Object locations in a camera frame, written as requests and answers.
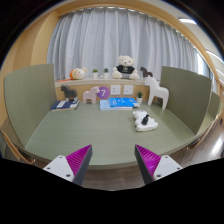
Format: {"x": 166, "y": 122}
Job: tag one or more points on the left white wall socket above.
{"x": 115, "y": 89}

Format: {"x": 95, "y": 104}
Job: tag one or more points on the dark navy book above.
{"x": 64, "y": 105}

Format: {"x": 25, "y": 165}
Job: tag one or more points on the small potted plant on desk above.
{"x": 139, "y": 97}

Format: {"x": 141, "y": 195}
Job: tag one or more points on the left green partition panel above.
{"x": 29, "y": 94}

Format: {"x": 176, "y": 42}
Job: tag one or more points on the green partition panel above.
{"x": 29, "y": 94}
{"x": 189, "y": 95}

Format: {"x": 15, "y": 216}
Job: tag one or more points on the orange and white plush toy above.
{"x": 78, "y": 73}

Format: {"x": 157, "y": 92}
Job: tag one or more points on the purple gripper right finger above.
{"x": 154, "y": 167}

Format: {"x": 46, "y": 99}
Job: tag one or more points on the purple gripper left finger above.
{"x": 72, "y": 167}

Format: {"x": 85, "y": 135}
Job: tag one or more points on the right potted plant on shelf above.
{"x": 105, "y": 73}

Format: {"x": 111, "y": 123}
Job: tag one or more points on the pink wooden horse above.
{"x": 91, "y": 95}

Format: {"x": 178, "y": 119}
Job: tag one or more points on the white wall socket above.
{"x": 128, "y": 90}
{"x": 115, "y": 89}

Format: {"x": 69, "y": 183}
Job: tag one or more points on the right green partition panel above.
{"x": 189, "y": 95}

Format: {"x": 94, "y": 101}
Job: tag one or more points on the potted plant on shelf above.
{"x": 105, "y": 73}
{"x": 95, "y": 73}

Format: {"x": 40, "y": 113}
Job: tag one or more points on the left potted plant on shelf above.
{"x": 95, "y": 73}

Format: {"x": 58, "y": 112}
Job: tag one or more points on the wooden chair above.
{"x": 12, "y": 153}

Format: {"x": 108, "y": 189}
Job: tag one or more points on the right white wall socket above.
{"x": 128, "y": 90}

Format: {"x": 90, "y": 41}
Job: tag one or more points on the large white wooden horse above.
{"x": 156, "y": 91}

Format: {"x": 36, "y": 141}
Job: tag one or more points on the black charger plug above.
{"x": 145, "y": 120}

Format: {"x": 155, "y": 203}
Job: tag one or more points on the purple round number sign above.
{"x": 104, "y": 92}

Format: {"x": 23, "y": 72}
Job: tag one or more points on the white power strip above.
{"x": 139, "y": 115}

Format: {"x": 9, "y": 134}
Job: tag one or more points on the small brown horse figure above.
{"x": 145, "y": 72}

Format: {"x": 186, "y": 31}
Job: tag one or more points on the white teddy bear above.
{"x": 125, "y": 69}

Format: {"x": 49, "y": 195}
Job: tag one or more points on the light blue book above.
{"x": 105, "y": 105}

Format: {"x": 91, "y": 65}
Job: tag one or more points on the dark grey wooden horse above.
{"x": 69, "y": 93}

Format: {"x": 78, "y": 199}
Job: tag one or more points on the grey curtain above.
{"x": 95, "y": 38}

